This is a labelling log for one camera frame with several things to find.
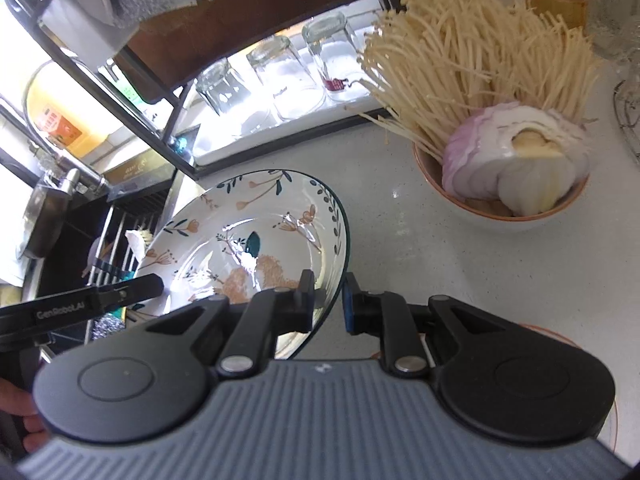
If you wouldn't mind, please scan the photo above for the kitchen faucet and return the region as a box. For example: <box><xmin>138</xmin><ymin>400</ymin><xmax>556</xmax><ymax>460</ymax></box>
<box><xmin>0</xmin><ymin>98</ymin><xmax>109</xmax><ymax>261</ymax></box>

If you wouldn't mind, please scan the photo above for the sink drain rack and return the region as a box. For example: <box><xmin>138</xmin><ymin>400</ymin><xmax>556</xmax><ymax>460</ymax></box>
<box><xmin>81</xmin><ymin>194</ymin><xmax>166</xmax><ymax>346</ymax></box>

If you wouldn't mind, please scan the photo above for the orange detergent bottle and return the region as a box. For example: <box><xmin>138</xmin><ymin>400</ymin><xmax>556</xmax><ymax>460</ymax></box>
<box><xmin>24</xmin><ymin>61</ymin><xmax>122</xmax><ymax>158</ymax></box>

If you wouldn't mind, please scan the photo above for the wire glass rack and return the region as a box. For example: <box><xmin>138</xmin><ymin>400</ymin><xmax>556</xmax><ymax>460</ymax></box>
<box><xmin>613</xmin><ymin>63</ymin><xmax>640</xmax><ymax>164</ymax></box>

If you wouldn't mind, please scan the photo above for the sliced onion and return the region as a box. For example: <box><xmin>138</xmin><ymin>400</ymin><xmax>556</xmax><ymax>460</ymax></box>
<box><xmin>442</xmin><ymin>102</ymin><xmax>590</xmax><ymax>217</ymax></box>

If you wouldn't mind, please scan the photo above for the person's left hand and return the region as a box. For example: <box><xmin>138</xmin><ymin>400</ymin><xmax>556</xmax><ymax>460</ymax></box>
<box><xmin>0</xmin><ymin>379</ymin><xmax>49</xmax><ymax>453</ymax></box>

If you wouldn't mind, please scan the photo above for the clear drinking glass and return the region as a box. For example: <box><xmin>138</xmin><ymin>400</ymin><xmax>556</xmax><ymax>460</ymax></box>
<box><xmin>195</xmin><ymin>58</ymin><xmax>250</xmax><ymax>115</ymax></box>
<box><xmin>246</xmin><ymin>35</ymin><xmax>324</xmax><ymax>120</ymax></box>
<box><xmin>302</xmin><ymin>12</ymin><xmax>368</xmax><ymax>102</ymax></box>

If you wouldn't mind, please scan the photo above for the bowl with orange rim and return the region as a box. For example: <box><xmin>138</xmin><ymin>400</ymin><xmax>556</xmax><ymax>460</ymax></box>
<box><xmin>412</xmin><ymin>144</ymin><xmax>589</xmax><ymax>234</ymax></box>

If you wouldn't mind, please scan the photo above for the black dish rack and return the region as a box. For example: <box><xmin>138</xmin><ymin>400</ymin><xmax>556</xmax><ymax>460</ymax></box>
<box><xmin>6</xmin><ymin>0</ymin><xmax>400</xmax><ymax>180</ymax></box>

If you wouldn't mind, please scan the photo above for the dark wooden cutting board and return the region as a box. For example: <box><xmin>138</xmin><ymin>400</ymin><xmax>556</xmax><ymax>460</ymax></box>
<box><xmin>115</xmin><ymin>0</ymin><xmax>356</xmax><ymax>103</ymax></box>

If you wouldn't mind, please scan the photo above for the floral patterned plate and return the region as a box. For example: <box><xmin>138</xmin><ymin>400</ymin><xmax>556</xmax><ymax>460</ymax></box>
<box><xmin>137</xmin><ymin>169</ymin><xmax>350</xmax><ymax>330</ymax></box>

